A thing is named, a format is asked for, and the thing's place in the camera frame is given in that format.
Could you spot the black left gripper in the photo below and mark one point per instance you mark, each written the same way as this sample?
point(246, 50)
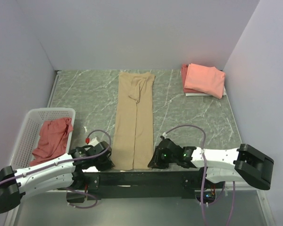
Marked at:
point(107, 165)

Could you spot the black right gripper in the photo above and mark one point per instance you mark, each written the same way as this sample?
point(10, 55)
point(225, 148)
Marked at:
point(156, 162)

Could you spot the beige t shirt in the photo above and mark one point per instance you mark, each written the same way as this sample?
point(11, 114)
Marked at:
point(133, 139)

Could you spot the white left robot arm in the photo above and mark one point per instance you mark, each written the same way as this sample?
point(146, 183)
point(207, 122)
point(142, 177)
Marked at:
point(63, 172)

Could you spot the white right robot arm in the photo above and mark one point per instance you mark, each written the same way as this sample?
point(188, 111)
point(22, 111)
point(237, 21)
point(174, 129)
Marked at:
point(243, 164)

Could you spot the black base beam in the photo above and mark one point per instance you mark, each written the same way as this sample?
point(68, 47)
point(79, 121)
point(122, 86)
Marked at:
point(144, 184)

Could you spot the red shirt in basket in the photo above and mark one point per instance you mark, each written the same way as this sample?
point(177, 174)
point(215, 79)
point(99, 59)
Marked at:
point(53, 140)

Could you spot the white plastic laundry basket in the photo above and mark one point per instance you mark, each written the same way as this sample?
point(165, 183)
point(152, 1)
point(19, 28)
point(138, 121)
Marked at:
point(28, 136)

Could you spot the folded salmon pink shirt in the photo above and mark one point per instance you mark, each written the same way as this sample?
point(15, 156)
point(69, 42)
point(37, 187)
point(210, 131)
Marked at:
point(205, 79)

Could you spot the aluminium left side rail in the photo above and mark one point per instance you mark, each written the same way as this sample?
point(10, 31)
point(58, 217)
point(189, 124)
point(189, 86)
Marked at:
point(53, 87)

